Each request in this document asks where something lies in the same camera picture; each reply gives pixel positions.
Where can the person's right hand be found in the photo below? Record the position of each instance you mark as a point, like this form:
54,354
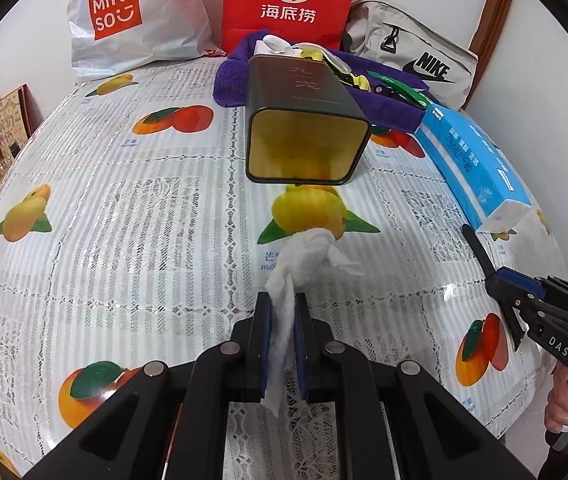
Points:
558,400

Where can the fruit print lace tablecloth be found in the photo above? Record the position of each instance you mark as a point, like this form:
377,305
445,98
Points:
139,240

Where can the beige waist bag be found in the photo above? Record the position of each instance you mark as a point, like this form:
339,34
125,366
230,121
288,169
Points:
413,45

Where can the green and black tools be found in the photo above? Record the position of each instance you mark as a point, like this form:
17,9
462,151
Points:
403,91

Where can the blue tissue pack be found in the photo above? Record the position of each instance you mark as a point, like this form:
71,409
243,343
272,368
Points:
473,160

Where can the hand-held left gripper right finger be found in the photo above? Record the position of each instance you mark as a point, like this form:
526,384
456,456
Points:
302,347

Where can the wooden door frame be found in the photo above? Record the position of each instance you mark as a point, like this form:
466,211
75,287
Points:
493,35

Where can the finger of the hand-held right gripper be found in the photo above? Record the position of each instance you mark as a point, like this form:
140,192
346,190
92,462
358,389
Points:
518,282
478,255

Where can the white tissue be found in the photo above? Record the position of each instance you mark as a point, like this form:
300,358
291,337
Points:
304,255

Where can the purple towel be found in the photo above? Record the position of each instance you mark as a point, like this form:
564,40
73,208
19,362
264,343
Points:
231,80

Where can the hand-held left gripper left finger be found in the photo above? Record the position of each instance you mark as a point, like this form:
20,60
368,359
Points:
264,347

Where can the white plastic shopping bag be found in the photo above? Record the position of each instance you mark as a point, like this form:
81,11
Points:
134,15

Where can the red paper bag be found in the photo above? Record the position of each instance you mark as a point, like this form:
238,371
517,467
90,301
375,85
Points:
289,5

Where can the dark tin box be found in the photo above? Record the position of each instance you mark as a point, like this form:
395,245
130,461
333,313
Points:
294,95

